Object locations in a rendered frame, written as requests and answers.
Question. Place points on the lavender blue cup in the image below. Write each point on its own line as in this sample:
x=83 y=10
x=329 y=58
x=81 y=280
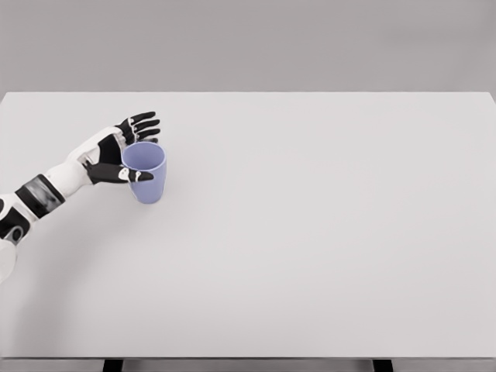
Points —
x=149 y=182

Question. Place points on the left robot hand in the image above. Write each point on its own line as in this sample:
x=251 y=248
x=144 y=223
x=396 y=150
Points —
x=108 y=152

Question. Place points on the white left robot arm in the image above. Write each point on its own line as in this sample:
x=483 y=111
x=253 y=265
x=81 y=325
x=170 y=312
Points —
x=36 y=199

